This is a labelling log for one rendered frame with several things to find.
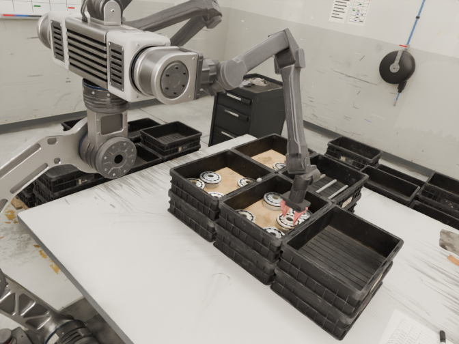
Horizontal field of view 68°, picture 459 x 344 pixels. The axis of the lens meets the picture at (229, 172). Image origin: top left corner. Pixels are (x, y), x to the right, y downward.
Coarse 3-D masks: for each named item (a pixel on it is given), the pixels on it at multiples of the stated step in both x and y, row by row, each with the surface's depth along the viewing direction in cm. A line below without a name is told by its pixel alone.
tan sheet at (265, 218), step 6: (258, 204) 153; (252, 210) 148; (258, 210) 149; (264, 210) 149; (270, 210) 150; (288, 210) 152; (258, 216) 145; (264, 216) 145; (270, 216) 146; (276, 216) 147; (258, 222) 141; (264, 222) 142; (270, 222) 143; (276, 228) 140
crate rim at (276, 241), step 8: (272, 176) 156; (280, 176) 157; (256, 184) 148; (240, 192) 140; (312, 192) 149; (224, 200) 134; (328, 200) 145; (224, 208) 131; (232, 216) 129; (240, 216) 126; (312, 216) 133; (248, 224) 124; (256, 224) 123; (304, 224) 128; (256, 232) 123; (264, 232) 120; (288, 232) 122; (272, 240) 118; (280, 240) 117
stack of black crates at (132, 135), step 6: (138, 120) 306; (144, 120) 311; (150, 120) 311; (132, 126) 303; (138, 126) 309; (144, 126) 314; (150, 126) 314; (132, 132) 305; (138, 132) 307; (132, 138) 272; (138, 138) 277
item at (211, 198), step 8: (224, 152) 172; (232, 152) 173; (200, 160) 161; (248, 160) 168; (176, 168) 150; (264, 168) 162; (176, 176) 146; (264, 176) 155; (184, 184) 143; (192, 184) 140; (248, 184) 147; (200, 192) 138; (232, 192) 139; (208, 200) 136; (216, 200) 133
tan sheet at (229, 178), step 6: (228, 168) 178; (222, 174) 172; (228, 174) 173; (234, 174) 174; (222, 180) 166; (228, 180) 167; (234, 180) 168; (222, 186) 162; (228, 186) 162; (234, 186) 163; (222, 192) 157; (228, 192) 158
